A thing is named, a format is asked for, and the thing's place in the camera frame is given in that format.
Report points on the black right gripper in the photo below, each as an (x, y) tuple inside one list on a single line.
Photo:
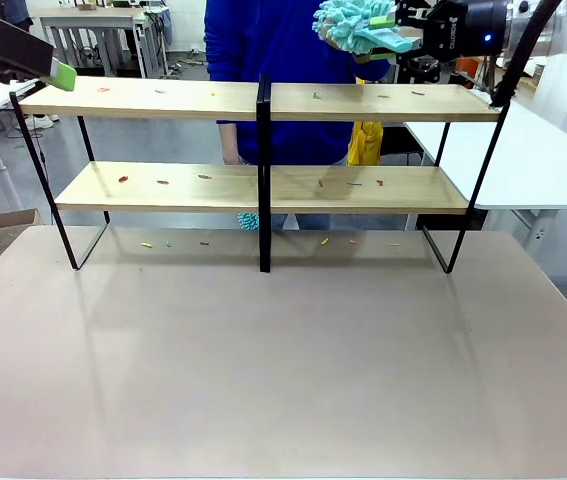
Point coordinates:
[(463, 27)]

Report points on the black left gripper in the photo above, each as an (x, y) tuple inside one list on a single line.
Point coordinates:
[(18, 47)]

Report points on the large teal chenille duster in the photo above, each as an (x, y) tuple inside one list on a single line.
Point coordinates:
[(353, 25)]

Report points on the small teal chenille duster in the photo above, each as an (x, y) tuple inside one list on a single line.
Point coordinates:
[(248, 221)]

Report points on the person right forearm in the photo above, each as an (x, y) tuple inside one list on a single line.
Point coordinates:
[(229, 145)]

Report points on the person left hand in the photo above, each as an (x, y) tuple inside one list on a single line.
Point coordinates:
[(361, 58)]

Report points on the black equipment stand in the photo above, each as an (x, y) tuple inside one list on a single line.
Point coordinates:
[(420, 74)]

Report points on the grey background table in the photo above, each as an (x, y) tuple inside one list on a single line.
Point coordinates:
[(90, 22)]

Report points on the orange box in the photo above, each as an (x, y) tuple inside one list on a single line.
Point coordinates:
[(470, 70)]

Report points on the person in blue sweater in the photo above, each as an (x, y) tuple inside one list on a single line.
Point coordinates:
[(288, 45)]

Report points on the yellow cloth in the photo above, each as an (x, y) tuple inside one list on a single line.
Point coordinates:
[(365, 145)]

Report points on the cardboard box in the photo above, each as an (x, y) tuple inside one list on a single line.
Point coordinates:
[(10, 230)]

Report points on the large white table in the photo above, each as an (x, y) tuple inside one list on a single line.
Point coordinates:
[(528, 160)]

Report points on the wooden shelf black frame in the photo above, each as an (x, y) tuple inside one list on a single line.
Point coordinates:
[(163, 105)]

